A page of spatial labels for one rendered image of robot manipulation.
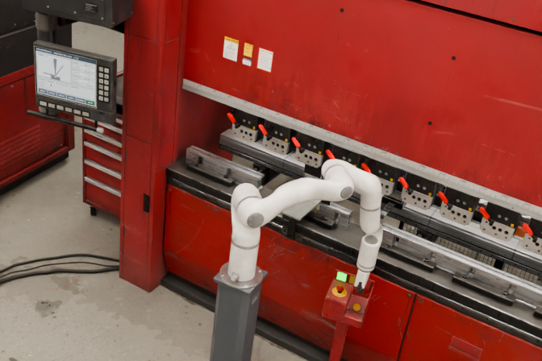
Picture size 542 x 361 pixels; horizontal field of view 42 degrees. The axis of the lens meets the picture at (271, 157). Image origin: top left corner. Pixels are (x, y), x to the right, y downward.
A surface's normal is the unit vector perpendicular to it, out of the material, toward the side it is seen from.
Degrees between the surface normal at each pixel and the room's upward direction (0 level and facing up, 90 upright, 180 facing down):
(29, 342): 0
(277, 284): 90
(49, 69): 90
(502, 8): 90
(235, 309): 90
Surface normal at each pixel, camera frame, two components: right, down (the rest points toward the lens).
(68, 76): -0.28, 0.43
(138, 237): -0.51, 0.37
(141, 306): 0.12, -0.87
